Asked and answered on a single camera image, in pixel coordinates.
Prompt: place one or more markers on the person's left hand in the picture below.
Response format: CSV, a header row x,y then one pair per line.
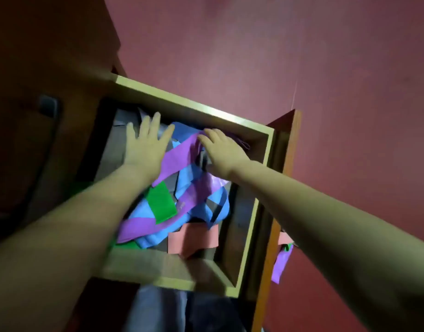
x,y
144,152

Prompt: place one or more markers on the person's right hand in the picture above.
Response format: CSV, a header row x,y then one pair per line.
x,y
224,155

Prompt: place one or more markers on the grey resistance band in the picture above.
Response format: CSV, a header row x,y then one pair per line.
x,y
171,183

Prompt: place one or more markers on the blue resistance band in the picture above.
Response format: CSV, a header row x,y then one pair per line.
x,y
189,131

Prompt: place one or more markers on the green resistance band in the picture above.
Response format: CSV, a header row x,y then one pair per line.
x,y
161,203

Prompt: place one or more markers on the pink resistance band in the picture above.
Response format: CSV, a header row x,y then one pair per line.
x,y
193,238

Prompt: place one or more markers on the wooden drawer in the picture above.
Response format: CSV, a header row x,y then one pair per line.
x,y
170,269

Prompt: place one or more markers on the person's right forearm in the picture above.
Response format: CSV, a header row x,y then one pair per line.
x,y
336,238

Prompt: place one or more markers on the person's left forearm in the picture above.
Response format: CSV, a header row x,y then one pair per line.
x,y
60,245

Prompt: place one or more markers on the person's right leg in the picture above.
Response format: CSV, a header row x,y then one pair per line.
x,y
215,314

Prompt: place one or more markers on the person's leg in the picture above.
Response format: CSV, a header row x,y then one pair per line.
x,y
215,314
156,311

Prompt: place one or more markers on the person's left leg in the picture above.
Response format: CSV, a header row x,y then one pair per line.
x,y
156,311

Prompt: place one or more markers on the dark brown wooden cabinet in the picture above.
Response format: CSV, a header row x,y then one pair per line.
x,y
42,48

